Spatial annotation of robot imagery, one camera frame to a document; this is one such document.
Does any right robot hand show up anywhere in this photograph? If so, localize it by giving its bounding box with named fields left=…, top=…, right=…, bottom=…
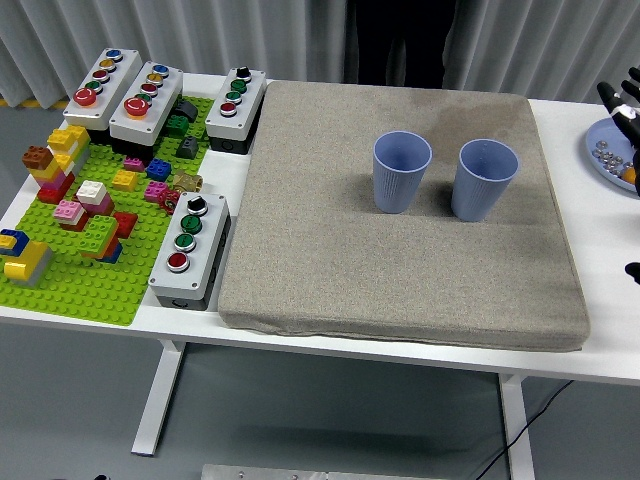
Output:
left=596, top=66, right=640, bottom=199

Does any blue ribbed cup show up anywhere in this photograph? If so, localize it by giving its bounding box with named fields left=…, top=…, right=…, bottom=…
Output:
left=372, top=130, right=433, bottom=215
left=450, top=139, right=521, bottom=223

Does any blue plate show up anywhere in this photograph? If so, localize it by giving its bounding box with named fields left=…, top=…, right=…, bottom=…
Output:
left=583, top=117, right=640, bottom=194

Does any white pleated curtain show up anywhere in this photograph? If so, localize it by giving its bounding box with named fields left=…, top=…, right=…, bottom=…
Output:
left=443, top=0, right=640, bottom=107
left=0, top=0, right=350, bottom=110

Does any person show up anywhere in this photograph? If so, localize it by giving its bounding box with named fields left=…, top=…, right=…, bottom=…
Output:
left=344, top=0, right=459, bottom=90

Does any grey-brown fabric mat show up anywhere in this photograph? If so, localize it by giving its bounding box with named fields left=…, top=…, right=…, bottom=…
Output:
left=218, top=80, right=592, bottom=353

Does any white table leg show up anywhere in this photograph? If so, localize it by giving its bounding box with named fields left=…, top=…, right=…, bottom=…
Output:
left=497, top=372, right=536, bottom=480
left=130, top=339, right=187, bottom=457

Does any four-button control box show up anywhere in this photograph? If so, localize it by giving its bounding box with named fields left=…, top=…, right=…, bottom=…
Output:
left=147, top=191, right=233, bottom=312
left=204, top=66, right=268, bottom=156

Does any brass valve fitting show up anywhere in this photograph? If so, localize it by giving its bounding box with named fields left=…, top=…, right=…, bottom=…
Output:
left=172, top=170, right=204, bottom=194

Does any green toy brick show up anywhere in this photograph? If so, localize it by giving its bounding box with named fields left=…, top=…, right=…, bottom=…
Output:
left=165, top=114, right=190, bottom=139

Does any five-button control box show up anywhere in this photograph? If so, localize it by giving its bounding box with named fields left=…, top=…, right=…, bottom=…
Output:
left=62, top=47, right=144, bottom=146
left=108, top=60, right=185, bottom=161

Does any blue toy brick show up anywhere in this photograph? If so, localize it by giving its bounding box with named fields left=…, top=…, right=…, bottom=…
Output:
left=145, top=157, right=173, bottom=182

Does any yellow toy brick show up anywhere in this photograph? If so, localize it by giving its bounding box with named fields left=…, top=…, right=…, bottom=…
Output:
left=112, top=169, right=139, bottom=193

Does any red toy brick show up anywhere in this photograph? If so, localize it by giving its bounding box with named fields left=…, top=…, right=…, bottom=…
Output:
left=113, top=211, right=139, bottom=238

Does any green orange blue brick stack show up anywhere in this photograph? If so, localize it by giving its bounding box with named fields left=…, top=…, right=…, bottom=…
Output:
left=77, top=214, right=124, bottom=265

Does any yellow white green brick stack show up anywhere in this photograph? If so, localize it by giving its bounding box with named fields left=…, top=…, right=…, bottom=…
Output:
left=47, top=124, right=92, bottom=174

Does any pink white red brick stack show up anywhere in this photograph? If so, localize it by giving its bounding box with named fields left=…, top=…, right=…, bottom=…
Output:
left=53, top=199, right=90, bottom=232

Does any green studded baseplate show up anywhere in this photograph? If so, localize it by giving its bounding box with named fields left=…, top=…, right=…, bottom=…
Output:
left=0, top=93, right=217, bottom=327

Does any brown yellow red brick tower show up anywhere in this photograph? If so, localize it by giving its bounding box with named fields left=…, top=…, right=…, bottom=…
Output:
left=21, top=145, right=76, bottom=205

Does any yellow grey brick stack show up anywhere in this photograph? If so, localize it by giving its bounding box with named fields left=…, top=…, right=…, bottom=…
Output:
left=3, top=240, right=54, bottom=288

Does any blue yellow brick stack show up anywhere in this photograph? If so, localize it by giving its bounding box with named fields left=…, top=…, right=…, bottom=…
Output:
left=0, top=228, right=31, bottom=259

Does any black floor cable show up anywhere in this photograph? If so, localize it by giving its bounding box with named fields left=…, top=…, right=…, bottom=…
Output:
left=473, top=379, right=575, bottom=480

